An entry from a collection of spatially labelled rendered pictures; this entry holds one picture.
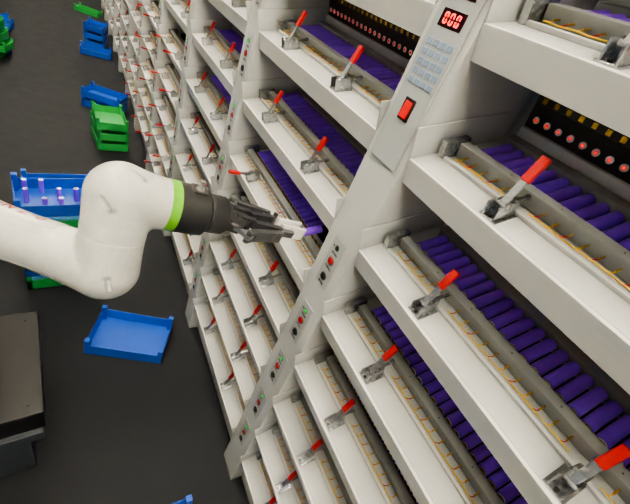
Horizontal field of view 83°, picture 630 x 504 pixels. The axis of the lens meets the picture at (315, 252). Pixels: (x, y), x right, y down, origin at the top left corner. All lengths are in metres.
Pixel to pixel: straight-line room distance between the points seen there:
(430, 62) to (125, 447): 1.48
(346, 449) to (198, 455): 0.83
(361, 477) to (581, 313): 0.56
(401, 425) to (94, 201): 0.62
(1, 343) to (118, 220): 0.86
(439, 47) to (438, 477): 0.65
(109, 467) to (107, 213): 1.10
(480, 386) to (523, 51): 0.43
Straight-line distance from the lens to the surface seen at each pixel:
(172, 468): 1.57
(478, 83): 0.62
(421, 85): 0.60
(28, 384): 1.32
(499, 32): 0.56
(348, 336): 0.77
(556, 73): 0.51
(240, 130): 1.25
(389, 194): 0.62
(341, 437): 0.87
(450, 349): 0.59
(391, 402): 0.72
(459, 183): 0.57
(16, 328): 1.45
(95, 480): 1.56
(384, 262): 0.66
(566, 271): 0.50
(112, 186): 0.62
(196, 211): 0.66
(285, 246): 0.92
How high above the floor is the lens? 1.47
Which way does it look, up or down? 35 degrees down
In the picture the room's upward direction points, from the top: 25 degrees clockwise
